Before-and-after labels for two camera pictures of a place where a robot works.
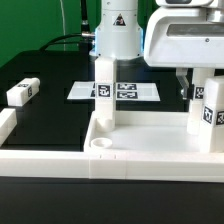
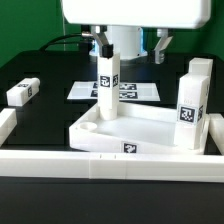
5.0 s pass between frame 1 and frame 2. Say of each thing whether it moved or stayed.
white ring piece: stayed
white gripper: moved
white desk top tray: moved
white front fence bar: stayed
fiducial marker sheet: stayed
